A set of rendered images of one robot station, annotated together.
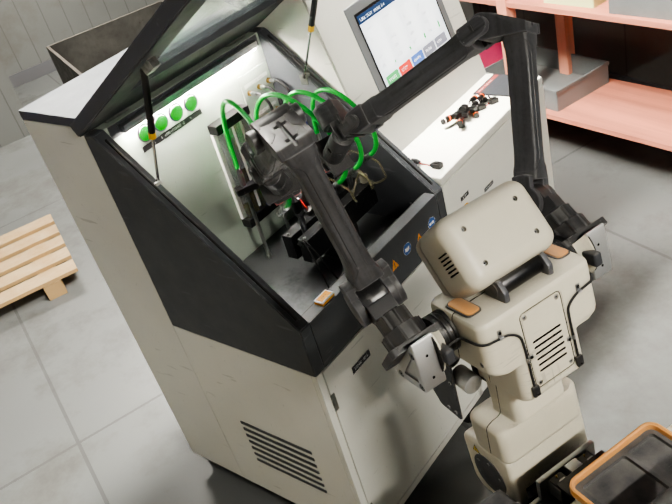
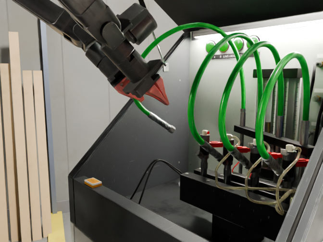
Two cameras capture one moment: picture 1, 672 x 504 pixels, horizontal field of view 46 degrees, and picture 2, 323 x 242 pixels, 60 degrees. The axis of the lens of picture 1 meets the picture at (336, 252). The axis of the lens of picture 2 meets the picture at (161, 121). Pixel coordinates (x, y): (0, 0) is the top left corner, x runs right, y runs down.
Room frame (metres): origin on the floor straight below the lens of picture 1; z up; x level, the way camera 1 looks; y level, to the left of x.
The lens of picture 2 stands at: (1.89, -0.72, 1.26)
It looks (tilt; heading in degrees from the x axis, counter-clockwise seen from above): 9 degrees down; 91
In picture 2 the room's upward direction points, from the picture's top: straight up
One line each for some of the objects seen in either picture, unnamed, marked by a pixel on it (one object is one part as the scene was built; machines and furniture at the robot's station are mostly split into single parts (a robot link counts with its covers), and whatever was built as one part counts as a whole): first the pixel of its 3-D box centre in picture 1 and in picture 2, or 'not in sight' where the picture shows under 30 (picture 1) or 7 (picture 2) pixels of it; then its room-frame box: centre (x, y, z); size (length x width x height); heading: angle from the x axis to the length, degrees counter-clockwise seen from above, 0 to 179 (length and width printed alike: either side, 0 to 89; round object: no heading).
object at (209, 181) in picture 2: (334, 227); (238, 212); (2.09, -0.02, 0.91); 0.34 x 0.10 x 0.15; 133
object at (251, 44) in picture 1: (192, 83); (257, 26); (2.20, 0.25, 1.43); 0.54 x 0.03 x 0.02; 133
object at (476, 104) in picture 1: (469, 107); not in sight; (2.41, -0.57, 1.01); 0.23 x 0.11 x 0.06; 133
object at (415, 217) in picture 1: (377, 274); (140, 241); (1.83, -0.09, 0.87); 0.62 x 0.04 x 0.16; 133
